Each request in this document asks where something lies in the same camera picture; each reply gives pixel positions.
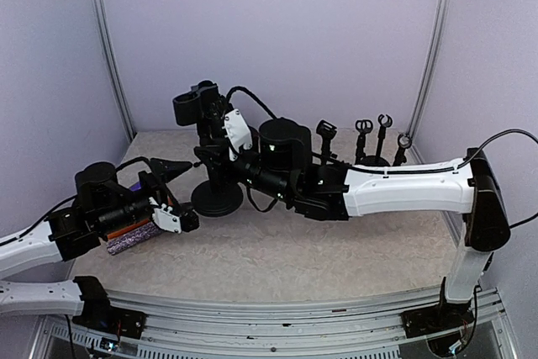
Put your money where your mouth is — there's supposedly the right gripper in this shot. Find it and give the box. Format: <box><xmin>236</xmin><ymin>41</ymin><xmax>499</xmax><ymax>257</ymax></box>
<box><xmin>196</xmin><ymin>133</ymin><xmax>294</xmax><ymax>202</ymax></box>

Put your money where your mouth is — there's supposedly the purple microphone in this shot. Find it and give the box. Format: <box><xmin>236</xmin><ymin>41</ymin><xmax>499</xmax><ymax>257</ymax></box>
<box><xmin>129</xmin><ymin>182</ymin><xmax>142</xmax><ymax>192</ymax></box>

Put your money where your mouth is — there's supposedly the black stand of rhinestone microphone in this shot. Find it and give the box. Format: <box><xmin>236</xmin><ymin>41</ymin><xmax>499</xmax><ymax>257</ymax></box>
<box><xmin>172</xmin><ymin>80</ymin><xmax>243</xmax><ymax>218</ymax></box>

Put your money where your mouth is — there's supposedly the rhinestone silver microphone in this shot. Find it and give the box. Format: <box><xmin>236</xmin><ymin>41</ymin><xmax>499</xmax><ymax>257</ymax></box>
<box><xmin>107</xmin><ymin>223</ymin><xmax>162</xmax><ymax>256</ymax></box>

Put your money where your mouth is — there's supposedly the black stand of orange microphone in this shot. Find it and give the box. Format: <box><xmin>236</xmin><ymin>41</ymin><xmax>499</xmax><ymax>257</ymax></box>
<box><xmin>316</xmin><ymin>119</ymin><xmax>337</xmax><ymax>165</ymax></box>

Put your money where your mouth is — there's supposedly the black stand of pink microphone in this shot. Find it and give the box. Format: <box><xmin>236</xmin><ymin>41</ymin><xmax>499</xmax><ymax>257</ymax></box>
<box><xmin>355</xmin><ymin>119</ymin><xmax>373</xmax><ymax>164</ymax></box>

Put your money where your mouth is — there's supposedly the black stand of purple microphone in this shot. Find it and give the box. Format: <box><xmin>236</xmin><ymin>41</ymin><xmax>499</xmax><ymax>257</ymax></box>
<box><xmin>360</xmin><ymin>114</ymin><xmax>393</xmax><ymax>166</ymax></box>

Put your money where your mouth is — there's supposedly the black stand of teal microphone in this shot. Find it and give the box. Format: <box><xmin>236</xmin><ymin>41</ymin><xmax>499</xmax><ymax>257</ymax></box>
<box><xmin>393</xmin><ymin>134</ymin><xmax>413</xmax><ymax>166</ymax></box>

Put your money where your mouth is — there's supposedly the orange microphone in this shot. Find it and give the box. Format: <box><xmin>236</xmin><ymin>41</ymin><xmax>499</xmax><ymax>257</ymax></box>
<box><xmin>107</xmin><ymin>197</ymin><xmax>182</xmax><ymax>251</ymax></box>

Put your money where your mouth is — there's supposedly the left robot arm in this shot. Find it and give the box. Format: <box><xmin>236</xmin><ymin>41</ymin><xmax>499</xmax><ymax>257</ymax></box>
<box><xmin>1</xmin><ymin>158</ymin><xmax>199</xmax><ymax>339</ymax></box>

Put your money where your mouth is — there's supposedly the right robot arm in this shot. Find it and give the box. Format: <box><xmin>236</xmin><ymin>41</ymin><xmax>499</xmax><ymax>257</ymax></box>
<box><xmin>207</xmin><ymin>117</ymin><xmax>510</xmax><ymax>337</ymax></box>

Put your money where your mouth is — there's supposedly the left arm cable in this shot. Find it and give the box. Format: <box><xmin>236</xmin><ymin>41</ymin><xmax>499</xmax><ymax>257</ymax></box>
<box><xmin>113</xmin><ymin>156</ymin><xmax>152</xmax><ymax>175</ymax></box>

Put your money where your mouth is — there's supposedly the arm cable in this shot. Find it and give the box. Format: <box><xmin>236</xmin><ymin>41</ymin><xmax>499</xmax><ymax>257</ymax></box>
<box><xmin>462</xmin><ymin>129</ymin><xmax>538</xmax><ymax>166</ymax></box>
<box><xmin>113</xmin><ymin>156</ymin><xmax>152</xmax><ymax>175</ymax></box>

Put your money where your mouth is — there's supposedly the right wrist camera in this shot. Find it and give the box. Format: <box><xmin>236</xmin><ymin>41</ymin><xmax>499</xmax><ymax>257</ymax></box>
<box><xmin>224</xmin><ymin>108</ymin><xmax>253</xmax><ymax>161</ymax></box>

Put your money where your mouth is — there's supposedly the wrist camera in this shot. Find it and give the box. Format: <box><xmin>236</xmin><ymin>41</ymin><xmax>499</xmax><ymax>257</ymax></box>
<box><xmin>152</xmin><ymin>204</ymin><xmax>200</xmax><ymax>234</ymax></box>
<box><xmin>224</xmin><ymin>108</ymin><xmax>253</xmax><ymax>161</ymax></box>

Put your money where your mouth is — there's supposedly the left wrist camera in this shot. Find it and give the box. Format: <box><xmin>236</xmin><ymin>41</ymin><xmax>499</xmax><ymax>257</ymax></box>
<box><xmin>152</xmin><ymin>204</ymin><xmax>200</xmax><ymax>234</ymax></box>

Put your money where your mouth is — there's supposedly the front aluminium rail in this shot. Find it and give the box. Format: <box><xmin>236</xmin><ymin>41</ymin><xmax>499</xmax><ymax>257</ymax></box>
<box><xmin>24</xmin><ymin>285</ymin><xmax>522</xmax><ymax>359</ymax></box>

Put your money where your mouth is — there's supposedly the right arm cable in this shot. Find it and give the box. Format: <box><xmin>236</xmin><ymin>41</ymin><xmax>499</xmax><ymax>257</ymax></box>
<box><xmin>462</xmin><ymin>129</ymin><xmax>538</xmax><ymax>166</ymax></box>

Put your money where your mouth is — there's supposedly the right aluminium frame post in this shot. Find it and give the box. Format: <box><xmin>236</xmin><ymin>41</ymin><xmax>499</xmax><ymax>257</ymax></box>
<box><xmin>407</xmin><ymin>0</ymin><xmax>450</xmax><ymax>140</ymax></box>

